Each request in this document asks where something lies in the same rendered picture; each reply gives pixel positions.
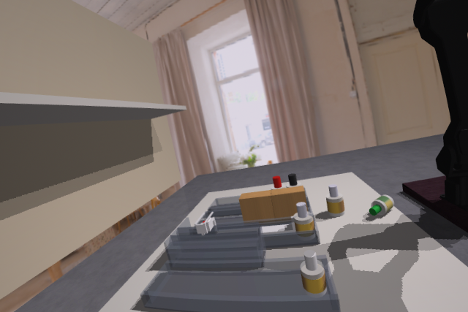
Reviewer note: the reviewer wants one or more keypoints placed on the white jar with green cap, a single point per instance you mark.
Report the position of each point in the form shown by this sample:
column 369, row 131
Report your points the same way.
column 381, row 205

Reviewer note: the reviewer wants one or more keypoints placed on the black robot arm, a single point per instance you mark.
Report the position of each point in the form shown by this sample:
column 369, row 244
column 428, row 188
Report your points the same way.
column 444, row 25

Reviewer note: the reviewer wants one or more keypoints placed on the red cylinder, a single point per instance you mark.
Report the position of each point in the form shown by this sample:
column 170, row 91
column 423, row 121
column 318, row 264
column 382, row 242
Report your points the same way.
column 277, row 183

